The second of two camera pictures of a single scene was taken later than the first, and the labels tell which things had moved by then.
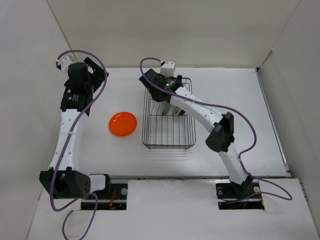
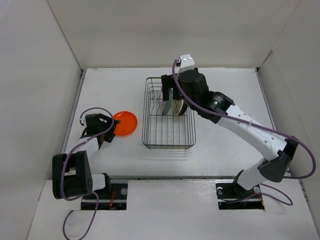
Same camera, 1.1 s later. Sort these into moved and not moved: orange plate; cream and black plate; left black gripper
Moved: left black gripper
Not moved: cream and black plate; orange plate
